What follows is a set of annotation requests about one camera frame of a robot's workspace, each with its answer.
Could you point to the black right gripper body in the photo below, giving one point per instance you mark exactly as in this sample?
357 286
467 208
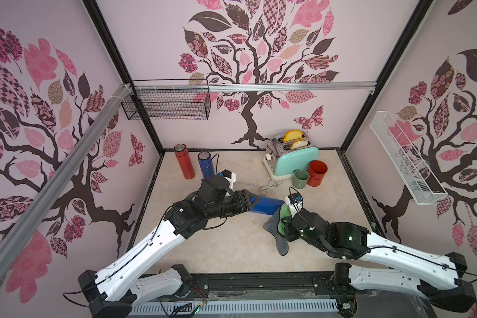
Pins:
290 226

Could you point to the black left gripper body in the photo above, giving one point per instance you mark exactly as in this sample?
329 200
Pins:
240 205

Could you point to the green and grey cloth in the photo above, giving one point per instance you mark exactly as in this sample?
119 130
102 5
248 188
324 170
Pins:
277 226

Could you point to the dark blue thermos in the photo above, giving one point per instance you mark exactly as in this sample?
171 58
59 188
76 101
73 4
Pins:
265 205

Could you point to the red thermos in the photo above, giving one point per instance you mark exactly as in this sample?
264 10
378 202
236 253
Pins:
184 160

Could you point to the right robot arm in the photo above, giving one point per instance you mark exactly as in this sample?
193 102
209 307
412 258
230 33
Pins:
371 262

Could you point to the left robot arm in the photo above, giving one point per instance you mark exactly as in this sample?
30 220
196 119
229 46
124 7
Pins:
118 288

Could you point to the green cup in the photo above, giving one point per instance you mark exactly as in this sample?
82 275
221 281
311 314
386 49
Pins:
300 178

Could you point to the mint green toaster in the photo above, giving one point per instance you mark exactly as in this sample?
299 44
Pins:
281 162

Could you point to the red cup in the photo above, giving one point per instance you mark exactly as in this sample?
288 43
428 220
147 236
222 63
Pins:
317 170

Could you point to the pale bread slice front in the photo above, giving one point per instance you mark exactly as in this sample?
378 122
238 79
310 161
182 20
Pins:
300 143

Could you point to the yellow bread slice back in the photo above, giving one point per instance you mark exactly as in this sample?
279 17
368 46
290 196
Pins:
292 135

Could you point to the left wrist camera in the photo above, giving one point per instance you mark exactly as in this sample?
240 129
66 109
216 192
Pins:
230 177

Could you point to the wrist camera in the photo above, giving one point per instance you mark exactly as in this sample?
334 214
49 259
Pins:
230 177
294 203

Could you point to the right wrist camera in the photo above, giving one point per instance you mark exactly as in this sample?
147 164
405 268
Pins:
294 203

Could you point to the white slotted cable duct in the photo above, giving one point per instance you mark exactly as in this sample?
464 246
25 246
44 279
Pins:
239 307

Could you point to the black wire basket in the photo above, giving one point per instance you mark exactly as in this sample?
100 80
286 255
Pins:
169 99

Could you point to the aluminium rail back wall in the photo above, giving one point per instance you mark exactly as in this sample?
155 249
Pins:
370 86

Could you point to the aluminium rail wall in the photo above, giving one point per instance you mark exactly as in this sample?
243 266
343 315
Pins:
20 234
370 86

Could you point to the white wire basket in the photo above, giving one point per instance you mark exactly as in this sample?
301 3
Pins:
398 138

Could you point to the aluminium rail left wall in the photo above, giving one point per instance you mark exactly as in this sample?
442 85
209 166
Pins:
20 234

